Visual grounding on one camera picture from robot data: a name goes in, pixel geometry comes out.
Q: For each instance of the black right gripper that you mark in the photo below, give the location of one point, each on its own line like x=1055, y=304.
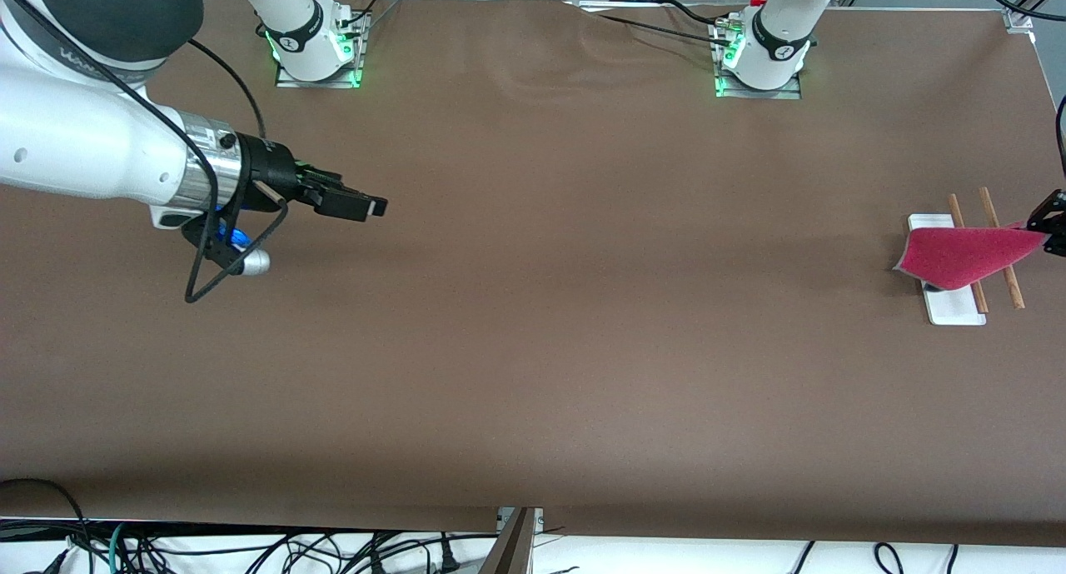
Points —
x=268, y=167

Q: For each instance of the white rectangular tray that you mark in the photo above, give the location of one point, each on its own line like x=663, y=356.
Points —
x=953, y=307

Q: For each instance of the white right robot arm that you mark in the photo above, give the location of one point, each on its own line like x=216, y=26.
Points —
x=83, y=141

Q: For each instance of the white flat sheet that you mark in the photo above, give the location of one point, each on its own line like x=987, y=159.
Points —
x=625, y=7

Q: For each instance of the aluminium profile bar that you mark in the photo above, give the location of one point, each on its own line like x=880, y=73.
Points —
x=516, y=549

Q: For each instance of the metal table corner clamp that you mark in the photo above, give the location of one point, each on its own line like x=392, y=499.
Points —
x=1020, y=20

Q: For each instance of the pink towel with grey edge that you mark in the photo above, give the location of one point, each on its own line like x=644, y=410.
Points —
x=958, y=253

